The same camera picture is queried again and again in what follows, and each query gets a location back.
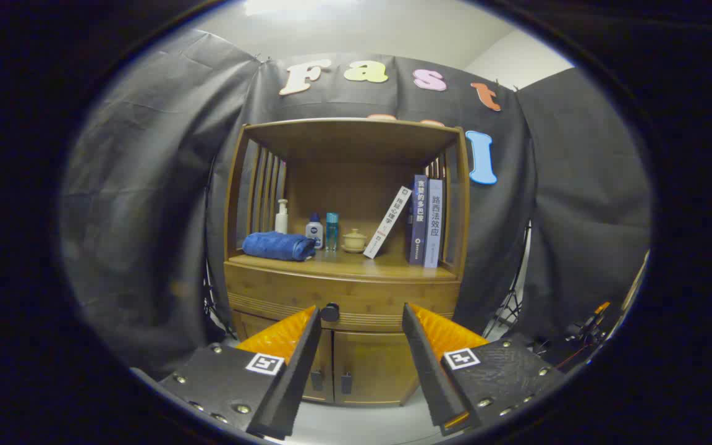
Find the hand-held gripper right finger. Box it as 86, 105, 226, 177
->
402, 302, 570, 436

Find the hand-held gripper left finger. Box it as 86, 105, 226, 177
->
159, 305, 323, 441

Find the wooden countertop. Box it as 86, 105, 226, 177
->
229, 247, 459, 282

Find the wooden cabinet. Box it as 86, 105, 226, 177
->
223, 117, 472, 407

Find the black tripod stand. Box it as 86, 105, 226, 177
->
483, 222, 533, 337

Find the blue folded towel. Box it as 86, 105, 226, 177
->
242, 232, 316, 261

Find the white bottle with blue cap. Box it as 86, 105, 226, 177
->
305, 213, 324, 250

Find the beige lidded teacup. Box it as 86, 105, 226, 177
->
341, 229, 368, 253

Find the pale lavender book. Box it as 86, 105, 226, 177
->
424, 179, 444, 269

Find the dark blue book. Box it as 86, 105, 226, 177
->
408, 174, 429, 266

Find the white book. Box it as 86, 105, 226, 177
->
363, 186, 413, 259

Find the black device with orange tip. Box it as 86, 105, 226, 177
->
563, 301, 613, 350

